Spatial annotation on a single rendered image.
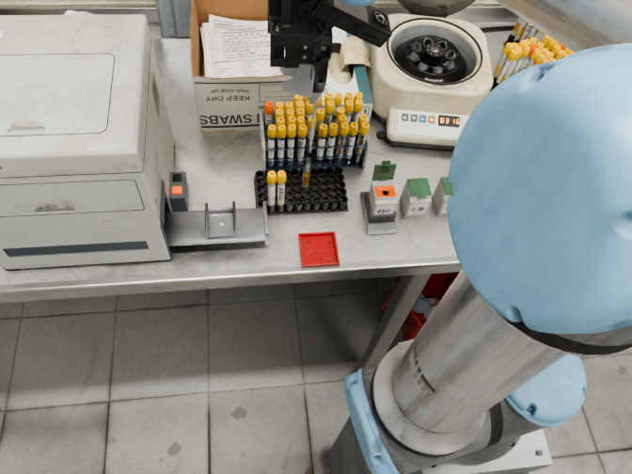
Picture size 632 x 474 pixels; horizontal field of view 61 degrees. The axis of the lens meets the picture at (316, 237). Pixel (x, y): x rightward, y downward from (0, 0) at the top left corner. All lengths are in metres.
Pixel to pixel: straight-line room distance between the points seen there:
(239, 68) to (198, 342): 0.99
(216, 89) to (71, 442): 1.18
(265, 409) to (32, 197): 1.13
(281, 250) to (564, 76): 0.79
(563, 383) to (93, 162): 0.62
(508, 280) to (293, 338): 1.61
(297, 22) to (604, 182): 0.58
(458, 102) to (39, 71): 0.74
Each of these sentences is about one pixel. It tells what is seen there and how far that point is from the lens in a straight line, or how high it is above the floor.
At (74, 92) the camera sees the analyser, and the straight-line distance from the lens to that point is 0.83.
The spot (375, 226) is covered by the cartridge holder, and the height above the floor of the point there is 0.89.
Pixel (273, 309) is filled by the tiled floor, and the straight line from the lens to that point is 1.88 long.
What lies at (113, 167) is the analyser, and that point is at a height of 1.14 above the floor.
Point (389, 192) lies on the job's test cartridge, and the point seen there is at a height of 0.95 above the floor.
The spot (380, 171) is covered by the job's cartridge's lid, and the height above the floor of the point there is 0.97.
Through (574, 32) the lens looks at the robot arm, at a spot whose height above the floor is 1.48.
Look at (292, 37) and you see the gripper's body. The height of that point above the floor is 1.27.
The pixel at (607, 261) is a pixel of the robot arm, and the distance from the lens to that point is 0.22.
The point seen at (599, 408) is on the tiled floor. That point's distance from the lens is 2.08.
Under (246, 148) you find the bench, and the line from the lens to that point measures 1.11.
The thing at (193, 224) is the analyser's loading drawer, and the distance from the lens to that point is 0.97.
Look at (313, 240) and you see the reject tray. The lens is 0.99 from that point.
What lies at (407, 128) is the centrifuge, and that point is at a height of 0.92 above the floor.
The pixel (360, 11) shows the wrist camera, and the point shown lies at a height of 1.29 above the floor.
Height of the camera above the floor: 1.73
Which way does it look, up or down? 59 degrees down
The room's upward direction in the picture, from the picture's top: 9 degrees clockwise
